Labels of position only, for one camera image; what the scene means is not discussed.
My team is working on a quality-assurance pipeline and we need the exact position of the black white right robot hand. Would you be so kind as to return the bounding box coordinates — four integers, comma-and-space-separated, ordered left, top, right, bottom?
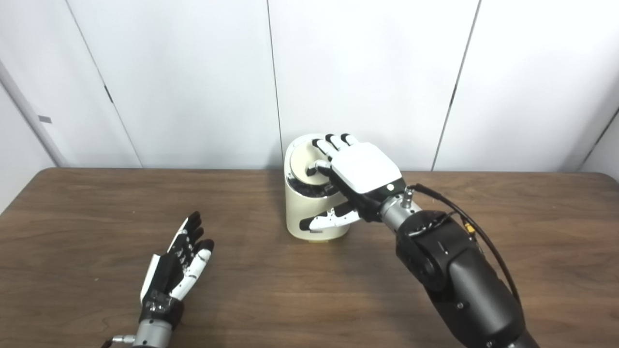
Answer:
299, 134, 408, 232

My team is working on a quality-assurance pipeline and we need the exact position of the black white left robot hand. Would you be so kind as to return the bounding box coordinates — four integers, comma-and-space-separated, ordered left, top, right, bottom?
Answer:
139, 211, 215, 317

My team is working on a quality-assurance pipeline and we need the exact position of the round cream bin lid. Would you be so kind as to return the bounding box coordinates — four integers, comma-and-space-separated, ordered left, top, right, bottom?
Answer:
289, 143, 339, 187

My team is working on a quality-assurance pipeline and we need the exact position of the black bin liner bag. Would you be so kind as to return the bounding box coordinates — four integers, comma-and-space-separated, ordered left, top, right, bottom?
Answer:
288, 176, 339, 198

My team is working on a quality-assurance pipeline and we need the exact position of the cream-colored bin body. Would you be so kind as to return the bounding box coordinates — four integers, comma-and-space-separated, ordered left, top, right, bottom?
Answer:
284, 134, 354, 243

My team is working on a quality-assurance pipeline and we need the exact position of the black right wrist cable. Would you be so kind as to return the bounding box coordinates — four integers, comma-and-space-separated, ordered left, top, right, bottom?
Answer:
409, 184, 522, 305

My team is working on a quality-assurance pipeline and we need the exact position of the grey wall corner post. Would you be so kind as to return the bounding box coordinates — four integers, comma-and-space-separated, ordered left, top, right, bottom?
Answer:
0, 60, 71, 167

